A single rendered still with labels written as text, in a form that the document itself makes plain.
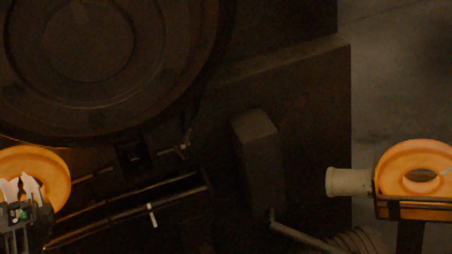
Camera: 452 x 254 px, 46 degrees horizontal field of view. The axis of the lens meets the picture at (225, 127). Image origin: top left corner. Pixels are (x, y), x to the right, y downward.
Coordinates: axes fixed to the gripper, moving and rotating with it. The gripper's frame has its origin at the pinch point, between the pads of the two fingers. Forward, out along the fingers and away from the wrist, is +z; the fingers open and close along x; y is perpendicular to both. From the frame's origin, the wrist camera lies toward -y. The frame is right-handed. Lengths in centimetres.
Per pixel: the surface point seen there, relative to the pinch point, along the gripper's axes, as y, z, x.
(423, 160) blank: -3, -20, -68
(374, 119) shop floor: -102, 52, -115
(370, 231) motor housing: -26, -20, -61
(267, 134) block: -3.3, -4.6, -44.4
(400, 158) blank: -3, -18, -64
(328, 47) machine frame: 1, 8, -63
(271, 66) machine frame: 1, 8, -50
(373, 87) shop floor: -108, 72, -127
